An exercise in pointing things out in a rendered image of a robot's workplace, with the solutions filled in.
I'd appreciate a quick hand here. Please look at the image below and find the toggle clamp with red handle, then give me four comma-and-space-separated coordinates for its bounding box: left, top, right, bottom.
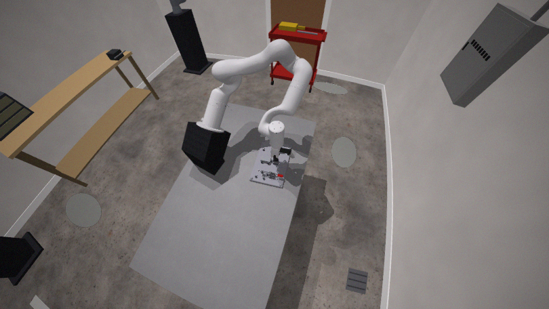
260, 170, 283, 179

